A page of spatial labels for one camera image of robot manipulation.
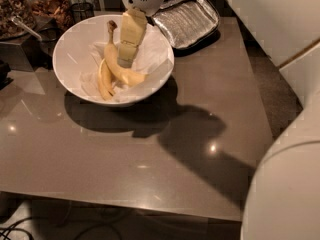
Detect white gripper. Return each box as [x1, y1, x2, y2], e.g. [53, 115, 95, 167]
[118, 0, 164, 68]

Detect silver insulated lunch bag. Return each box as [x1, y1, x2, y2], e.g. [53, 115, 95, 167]
[152, 0, 220, 50]

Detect white ceramic bowl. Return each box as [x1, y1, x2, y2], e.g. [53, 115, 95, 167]
[53, 14, 167, 107]

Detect large yellow banana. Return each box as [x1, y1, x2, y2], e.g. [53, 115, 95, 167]
[104, 20, 147, 87]

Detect metal scoop handle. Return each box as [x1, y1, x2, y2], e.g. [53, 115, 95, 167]
[11, 16, 43, 41]

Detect glass jar of snacks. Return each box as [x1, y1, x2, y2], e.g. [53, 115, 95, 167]
[0, 0, 36, 40]

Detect small yellow banana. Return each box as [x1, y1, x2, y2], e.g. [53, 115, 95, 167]
[97, 60, 115, 100]

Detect black floor cables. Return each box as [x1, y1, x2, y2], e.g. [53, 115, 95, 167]
[0, 215, 34, 240]

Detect black mesh cup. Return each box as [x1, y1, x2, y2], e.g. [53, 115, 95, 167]
[71, 2, 94, 23]

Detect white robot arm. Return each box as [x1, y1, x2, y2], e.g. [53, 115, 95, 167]
[215, 0, 320, 240]

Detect white paper napkin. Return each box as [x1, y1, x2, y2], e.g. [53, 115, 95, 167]
[80, 29, 174, 106]

